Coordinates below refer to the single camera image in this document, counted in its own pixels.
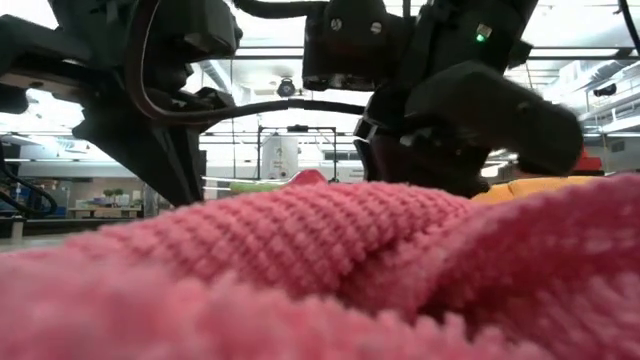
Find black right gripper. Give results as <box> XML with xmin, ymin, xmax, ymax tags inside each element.
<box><xmin>353</xmin><ymin>60</ymin><xmax>586</xmax><ymax>199</ymax></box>

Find green microfiber towel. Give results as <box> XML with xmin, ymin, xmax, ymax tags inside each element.
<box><xmin>228</xmin><ymin>180</ymin><xmax>289</xmax><ymax>194</ymax></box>

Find pink microfiber towel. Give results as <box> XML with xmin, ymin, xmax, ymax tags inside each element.
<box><xmin>0</xmin><ymin>168</ymin><xmax>640</xmax><ymax>360</ymax></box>

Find orange microfiber towel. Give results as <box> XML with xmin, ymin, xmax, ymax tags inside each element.
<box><xmin>469</xmin><ymin>174</ymin><xmax>601</xmax><ymax>205</ymax></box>

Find low wooden shelf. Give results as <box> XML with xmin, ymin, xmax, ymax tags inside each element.
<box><xmin>67</xmin><ymin>205</ymin><xmax>144</xmax><ymax>220</ymax></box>

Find white square column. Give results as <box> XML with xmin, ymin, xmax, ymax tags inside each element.
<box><xmin>261</xmin><ymin>134</ymin><xmax>300</xmax><ymax>180</ymax></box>

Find black ceiling spotlight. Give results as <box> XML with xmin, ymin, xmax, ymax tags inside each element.
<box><xmin>276</xmin><ymin>76</ymin><xmax>298</xmax><ymax>99</ymax></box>

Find white ceiling air vent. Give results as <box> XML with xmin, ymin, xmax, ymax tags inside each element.
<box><xmin>559</xmin><ymin>60</ymin><xmax>582</xmax><ymax>88</ymax></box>

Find long black ceiling beam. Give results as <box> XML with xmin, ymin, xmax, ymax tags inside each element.
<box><xmin>199</xmin><ymin>46</ymin><xmax>640</xmax><ymax>62</ymax></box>

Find black ceiling speaker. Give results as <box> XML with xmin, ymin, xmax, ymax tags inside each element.
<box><xmin>591</xmin><ymin>82</ymin><xmax>619</xmax><ymax>99</ymax></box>

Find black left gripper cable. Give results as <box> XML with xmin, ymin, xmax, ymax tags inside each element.
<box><xmin>124</xmin><ymin>0</ymin><xmax>367</xmax><ymax>127</ymax></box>

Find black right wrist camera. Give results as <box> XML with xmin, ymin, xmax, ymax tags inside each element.
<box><xmin>301</xmin><ymin>0</ymin><xmax>416</xmax><ymax>94</ymax></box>

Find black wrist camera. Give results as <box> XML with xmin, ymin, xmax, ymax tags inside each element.
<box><xmin>144</xmin><ymin>0</ymin><xmax>245</xmax><ymax>59</ymax></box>
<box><xmin>301</xmin><ymin>0</ymin><xmax>416</xmax><ymax>94</ymax></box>

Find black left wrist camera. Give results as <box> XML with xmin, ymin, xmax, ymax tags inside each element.
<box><xmin>144</xmin><ymin>0</ymin><xmax>245</xmax><ymax>59</ymax></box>

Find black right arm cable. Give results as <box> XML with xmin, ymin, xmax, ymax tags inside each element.
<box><xmin>617</xmin><ymin>0</ymin><xmax>640</xmax><ymax>57</ymax></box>

